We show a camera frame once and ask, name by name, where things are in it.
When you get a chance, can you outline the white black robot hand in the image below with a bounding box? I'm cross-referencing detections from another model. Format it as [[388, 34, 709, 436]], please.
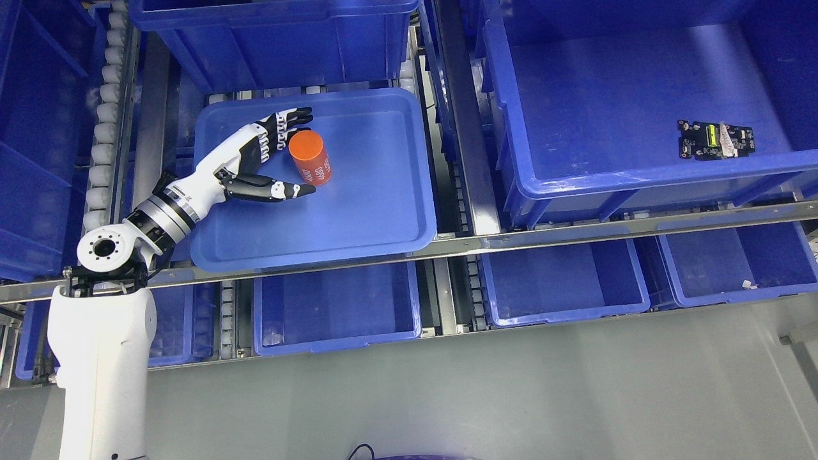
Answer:
[[176, 107, 316, 217]]

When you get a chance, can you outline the orange cylindrical capacitor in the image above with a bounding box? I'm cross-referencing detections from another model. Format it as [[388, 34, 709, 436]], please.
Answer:
[[288, 129, 332, 187]]

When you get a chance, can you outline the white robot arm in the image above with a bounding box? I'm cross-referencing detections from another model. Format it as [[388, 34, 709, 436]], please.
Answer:
[[47, 171, 225, 459]]

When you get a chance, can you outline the white roller conveyor strip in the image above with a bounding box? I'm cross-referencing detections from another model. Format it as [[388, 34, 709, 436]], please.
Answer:
[[82, 1, 131, 233]]

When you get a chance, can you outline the blue bin top centre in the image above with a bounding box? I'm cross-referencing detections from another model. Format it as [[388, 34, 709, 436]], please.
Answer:
[[128, 1, 420, 93]]

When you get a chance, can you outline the blue lower bin centre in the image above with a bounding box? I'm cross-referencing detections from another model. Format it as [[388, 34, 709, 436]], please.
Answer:
[[253, 262, 422, 357]]

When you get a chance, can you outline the blue lower bin left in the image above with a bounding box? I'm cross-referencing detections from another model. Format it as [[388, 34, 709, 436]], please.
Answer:
[[15, 284, 221, 381]]

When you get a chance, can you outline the shallow blue plastic tray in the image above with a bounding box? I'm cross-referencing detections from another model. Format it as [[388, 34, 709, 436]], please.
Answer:
[[188, 88, 437, 273]]

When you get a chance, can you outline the blue bin far left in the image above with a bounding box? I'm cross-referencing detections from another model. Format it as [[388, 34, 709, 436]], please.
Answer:
[[1, 1, 104, 282]]

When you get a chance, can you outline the large blue bin right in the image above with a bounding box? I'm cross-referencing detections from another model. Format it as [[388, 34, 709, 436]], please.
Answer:
[[461, 1, 817, 228]]

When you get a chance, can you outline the blue lower bin right-centre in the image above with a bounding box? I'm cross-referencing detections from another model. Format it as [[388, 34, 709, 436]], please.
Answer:
[[478, 239, 651, 328]]

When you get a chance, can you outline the black circuit board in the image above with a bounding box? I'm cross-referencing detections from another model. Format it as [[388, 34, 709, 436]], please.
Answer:
[[677, 119, 755, 161]]

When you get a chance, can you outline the blue lower bin far right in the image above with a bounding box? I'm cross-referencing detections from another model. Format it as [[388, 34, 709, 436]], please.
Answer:
[[634, 222, 817, 311]]

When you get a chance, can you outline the metal shelf front rail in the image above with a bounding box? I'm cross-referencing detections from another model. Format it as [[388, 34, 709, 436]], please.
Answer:
[[0, 200, 818, 304]]

